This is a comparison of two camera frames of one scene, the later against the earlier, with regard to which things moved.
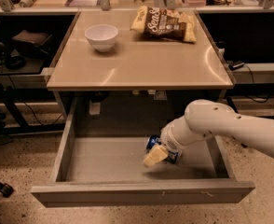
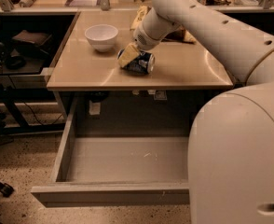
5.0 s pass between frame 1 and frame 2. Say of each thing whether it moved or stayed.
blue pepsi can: moved
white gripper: moved
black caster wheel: stayed
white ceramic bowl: stayed
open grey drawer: stayed
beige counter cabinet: stayed
